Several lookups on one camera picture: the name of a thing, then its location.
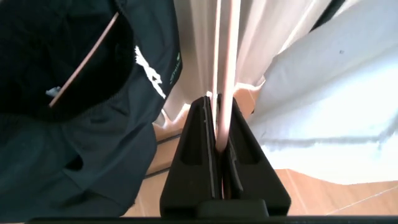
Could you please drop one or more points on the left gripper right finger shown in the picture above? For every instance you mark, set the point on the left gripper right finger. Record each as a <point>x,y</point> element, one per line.
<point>261,180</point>

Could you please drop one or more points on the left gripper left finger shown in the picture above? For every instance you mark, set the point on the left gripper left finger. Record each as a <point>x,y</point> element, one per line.
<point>186,180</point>

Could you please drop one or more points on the white garment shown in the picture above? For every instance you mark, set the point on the white garment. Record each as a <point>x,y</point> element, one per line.
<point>326,109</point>

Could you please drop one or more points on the black garment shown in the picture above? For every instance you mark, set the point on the black garment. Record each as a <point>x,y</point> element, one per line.
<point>77,140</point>

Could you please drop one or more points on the pink clothes hanger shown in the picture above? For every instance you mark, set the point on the pink clothes hanger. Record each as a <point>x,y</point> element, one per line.
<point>84,59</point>
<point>231,62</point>

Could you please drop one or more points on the black clothes rack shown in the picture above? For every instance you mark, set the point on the black clothes rack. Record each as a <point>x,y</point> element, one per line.
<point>329,12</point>

